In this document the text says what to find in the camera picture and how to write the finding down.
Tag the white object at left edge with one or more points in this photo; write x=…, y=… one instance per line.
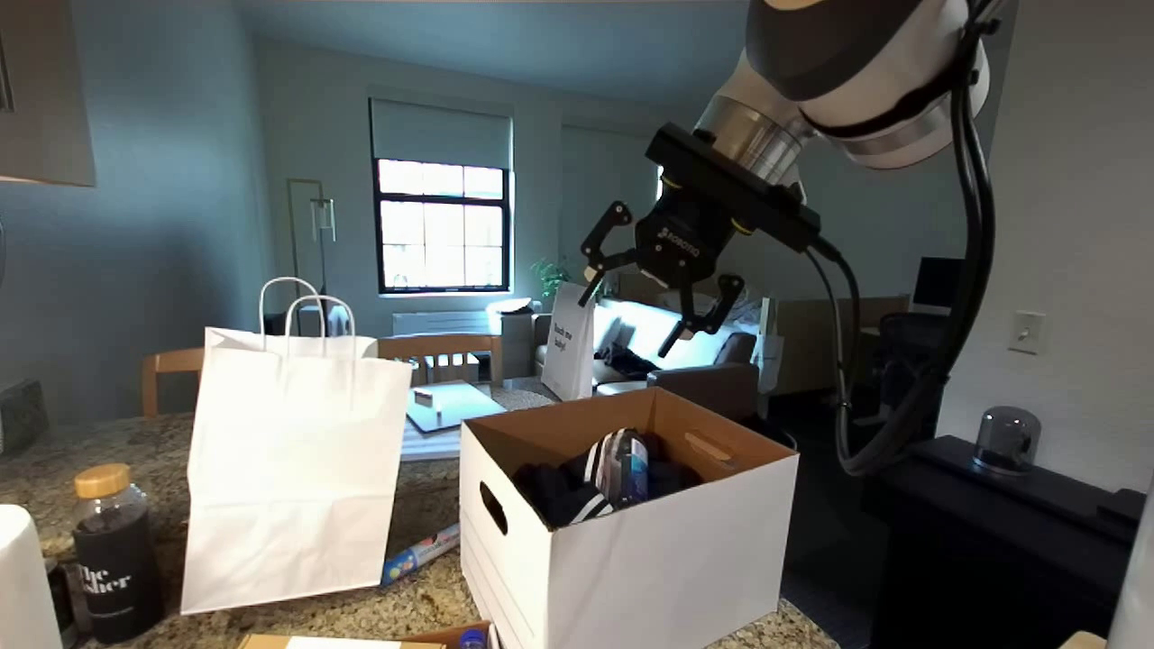
x=28, y=608

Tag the blue white flat package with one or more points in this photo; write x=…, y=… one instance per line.
x=420, y=551

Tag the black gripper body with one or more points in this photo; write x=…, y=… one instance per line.
x=704, y=202

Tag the white cardboard storage box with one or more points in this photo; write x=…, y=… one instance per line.
x=674, y=569

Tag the dark bottle with wooden lid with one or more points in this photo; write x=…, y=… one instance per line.
x=114, y=551

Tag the black white striped cloth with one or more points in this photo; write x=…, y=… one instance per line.
x=577, y=488

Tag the white wall switch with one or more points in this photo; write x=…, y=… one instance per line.
x=1025, y=333

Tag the white sign board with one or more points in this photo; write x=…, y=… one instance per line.
x=566, y=356

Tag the window with black frame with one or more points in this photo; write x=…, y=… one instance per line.
x=442, y=223

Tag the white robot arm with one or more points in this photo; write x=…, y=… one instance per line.
x=885, y=80

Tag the blue plastic bottle in box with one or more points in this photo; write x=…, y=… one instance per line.
x=635, y=470

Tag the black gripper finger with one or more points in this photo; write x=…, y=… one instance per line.
x=712, y=317
x=596, y=258

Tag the white paper shopping bag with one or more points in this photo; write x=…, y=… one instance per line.
x=292, y=467

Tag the black cabinet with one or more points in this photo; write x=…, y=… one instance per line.
x=997, y=559

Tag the wooden chair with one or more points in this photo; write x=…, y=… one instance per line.
x=158, y=369

